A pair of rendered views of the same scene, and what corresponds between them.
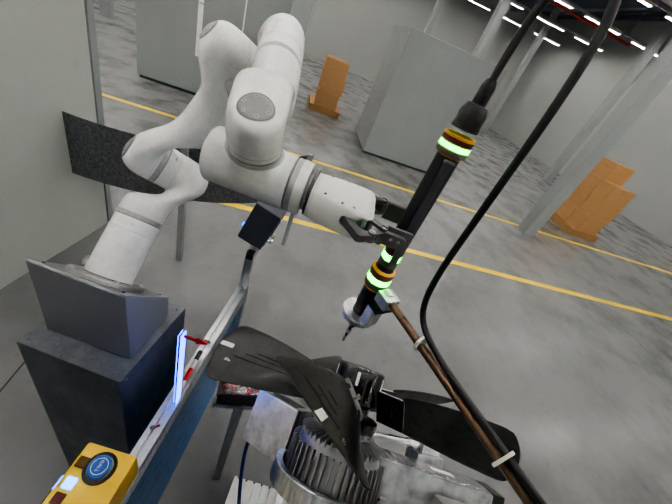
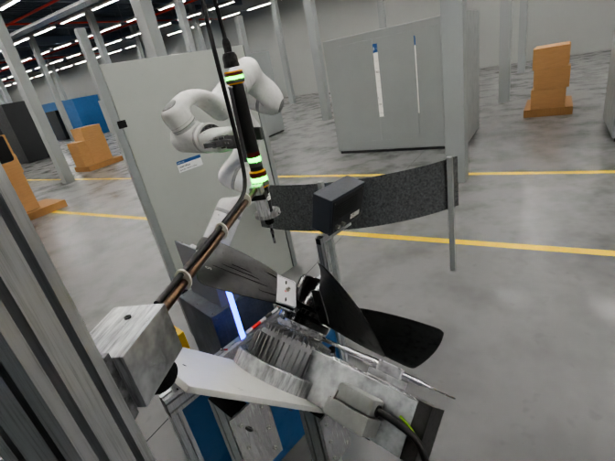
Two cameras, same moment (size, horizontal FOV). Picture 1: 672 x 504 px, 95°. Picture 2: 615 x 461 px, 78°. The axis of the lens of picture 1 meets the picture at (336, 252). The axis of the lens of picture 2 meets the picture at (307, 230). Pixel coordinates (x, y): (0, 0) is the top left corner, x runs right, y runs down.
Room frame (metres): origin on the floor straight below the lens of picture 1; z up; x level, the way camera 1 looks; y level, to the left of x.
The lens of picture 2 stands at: (-0.07, -0.91, 1.80)
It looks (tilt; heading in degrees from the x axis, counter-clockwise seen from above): 24 degrees down; 52
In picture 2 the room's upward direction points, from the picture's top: 11 degrees counter-clockwise
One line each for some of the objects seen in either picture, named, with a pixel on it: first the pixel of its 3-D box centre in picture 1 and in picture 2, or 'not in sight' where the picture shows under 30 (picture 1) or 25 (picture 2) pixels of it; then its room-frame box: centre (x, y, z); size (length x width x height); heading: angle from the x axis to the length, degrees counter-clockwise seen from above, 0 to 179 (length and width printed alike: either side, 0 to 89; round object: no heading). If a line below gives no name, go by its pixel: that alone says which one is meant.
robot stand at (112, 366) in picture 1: (121, 396); (247, 366); (0.52, 0.55, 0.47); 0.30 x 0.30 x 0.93; 2
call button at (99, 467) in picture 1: (99, 467); not in sight; (0.17, 0.25, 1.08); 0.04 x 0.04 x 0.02
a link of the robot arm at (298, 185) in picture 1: (301, 187); (209, 137); (0.44, 0.09, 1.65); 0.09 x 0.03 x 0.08; 5
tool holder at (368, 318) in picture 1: (370, 301); (263, 199); (0.44, -0.10, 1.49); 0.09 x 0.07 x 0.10; 40
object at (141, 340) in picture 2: not in sight; (126, 357); (-0.03, -0.49, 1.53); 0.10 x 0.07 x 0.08; 40
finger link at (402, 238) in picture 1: (388, 239); (223, 143); (0.39, -0.06, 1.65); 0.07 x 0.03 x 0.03; 95
